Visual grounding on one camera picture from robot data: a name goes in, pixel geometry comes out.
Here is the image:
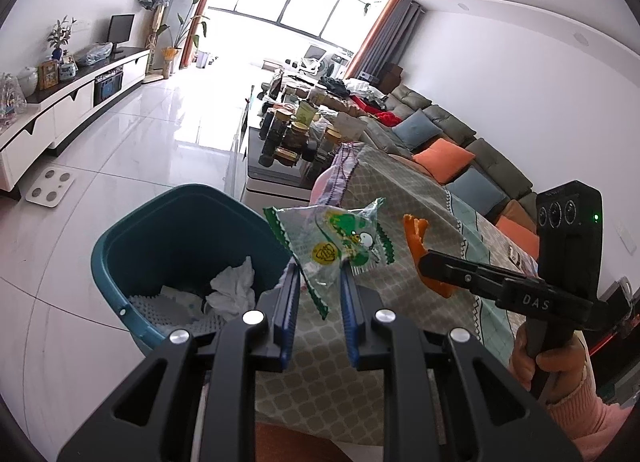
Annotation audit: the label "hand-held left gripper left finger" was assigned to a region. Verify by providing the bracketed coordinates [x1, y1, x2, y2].
[57, 259, 303, 462]

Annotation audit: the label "yellow picture frame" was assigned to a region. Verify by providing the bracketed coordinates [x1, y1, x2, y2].
[39, 60, 60, 90]

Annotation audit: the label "brown cardboard boxes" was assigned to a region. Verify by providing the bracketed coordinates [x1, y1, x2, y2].
[377, 63, 406, 90]

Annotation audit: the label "clear plastic bag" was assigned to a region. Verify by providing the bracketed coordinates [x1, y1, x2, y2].
[75, 42, 113, 66]

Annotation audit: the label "white clothes pile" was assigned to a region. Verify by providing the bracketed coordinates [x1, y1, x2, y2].
[345, 79, 388, 107]

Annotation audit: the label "red cloth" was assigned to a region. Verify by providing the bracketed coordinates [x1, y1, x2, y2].
[350, 94, 401, 125]

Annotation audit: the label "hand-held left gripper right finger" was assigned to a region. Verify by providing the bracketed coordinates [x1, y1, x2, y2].
[339, 269, 583, 462]

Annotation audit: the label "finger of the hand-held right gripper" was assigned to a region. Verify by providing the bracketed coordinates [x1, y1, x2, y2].
[419, 251, 508, 310]

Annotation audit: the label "window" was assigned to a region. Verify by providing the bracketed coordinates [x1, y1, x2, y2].
[207, 0, 396, 55]

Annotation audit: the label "person's right hand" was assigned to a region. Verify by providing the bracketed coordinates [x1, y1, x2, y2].
[510, 327, 588, 405]

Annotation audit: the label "vase with flowers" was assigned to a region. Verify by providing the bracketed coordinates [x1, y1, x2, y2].
[47, 16, 77, 62]

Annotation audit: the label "row of dark glass jars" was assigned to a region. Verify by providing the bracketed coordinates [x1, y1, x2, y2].
[257, 106, 346, 167]

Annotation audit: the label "white bathroom scale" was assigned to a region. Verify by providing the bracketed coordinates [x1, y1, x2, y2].
[25, 167, 77, 207]

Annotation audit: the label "green snack wrapper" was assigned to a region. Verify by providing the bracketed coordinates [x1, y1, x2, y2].
[263, 198, 396, 319]

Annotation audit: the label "blue-dotted paper cup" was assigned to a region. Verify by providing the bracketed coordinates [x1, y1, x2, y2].
[160, 286, 206, 315]

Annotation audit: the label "black monitor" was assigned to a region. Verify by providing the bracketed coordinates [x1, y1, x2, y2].
[107, 14, 136, 55]

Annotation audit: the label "brown paper bag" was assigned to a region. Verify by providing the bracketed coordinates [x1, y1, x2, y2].
[336, 112, 370, 143]

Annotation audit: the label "large leafy potted plant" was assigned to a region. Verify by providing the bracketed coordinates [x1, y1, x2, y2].
[157, 0, 210, 77]

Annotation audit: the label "white tissue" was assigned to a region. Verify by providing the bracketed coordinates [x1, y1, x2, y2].
[205, 257, 258, 323]

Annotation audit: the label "green sofa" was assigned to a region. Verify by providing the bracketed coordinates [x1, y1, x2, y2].
[350, 84, 541, 263]

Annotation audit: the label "teal trash bin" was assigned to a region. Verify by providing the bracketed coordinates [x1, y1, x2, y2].
[91, 184, 296, 358]

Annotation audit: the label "white and black TV cabinet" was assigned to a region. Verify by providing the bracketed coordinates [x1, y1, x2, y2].
[0, 46, 152, 193]

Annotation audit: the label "orange peel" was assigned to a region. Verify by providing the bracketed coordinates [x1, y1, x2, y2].
[404, 214, 458, 299]

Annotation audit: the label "patterned tablecloth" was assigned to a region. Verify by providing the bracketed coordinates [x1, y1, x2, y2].
[255, 142, 543, 448]

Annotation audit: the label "white office chair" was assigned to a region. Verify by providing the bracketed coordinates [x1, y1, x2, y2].
[300, 44, 326, 75]

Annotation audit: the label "brown cushion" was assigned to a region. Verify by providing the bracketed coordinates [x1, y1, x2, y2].
[500, 199, 538, 237]

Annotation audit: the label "orange cushion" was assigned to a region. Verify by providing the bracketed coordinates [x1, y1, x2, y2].
[495, 216, 540, 260]
[412, 139, 476, 185]

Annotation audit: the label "white foam net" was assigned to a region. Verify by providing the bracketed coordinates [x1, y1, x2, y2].
[127, 294, 228, 337]

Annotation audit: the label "coffee table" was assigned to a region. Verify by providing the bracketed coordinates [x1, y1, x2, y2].
[232, 69, 361, 203]

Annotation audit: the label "white lidded pot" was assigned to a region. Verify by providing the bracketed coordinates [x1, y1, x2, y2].
[17, 66, 40, 95]

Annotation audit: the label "orange and grey curtain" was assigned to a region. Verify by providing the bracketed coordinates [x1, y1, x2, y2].
[181, 0, 236, 67]
[345, 0, 426, 87]

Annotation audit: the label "blue-grey cushion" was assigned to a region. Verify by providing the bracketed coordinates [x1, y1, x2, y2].
[445, 169, 508, 215]
[392, 109, 443, 150]

